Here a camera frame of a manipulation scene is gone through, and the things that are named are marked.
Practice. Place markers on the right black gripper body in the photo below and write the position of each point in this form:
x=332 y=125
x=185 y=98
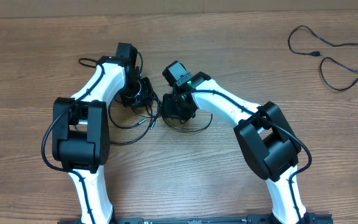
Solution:
x=176 y=107

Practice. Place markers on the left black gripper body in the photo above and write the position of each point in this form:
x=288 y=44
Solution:
x=137 y=93

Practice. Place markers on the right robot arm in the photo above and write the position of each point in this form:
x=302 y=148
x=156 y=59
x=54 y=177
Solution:
x=266 y=140

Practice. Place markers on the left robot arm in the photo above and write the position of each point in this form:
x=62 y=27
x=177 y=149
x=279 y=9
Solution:
x=80 y=126

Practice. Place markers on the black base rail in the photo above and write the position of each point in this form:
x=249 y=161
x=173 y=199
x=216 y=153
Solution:
x=309 y=218

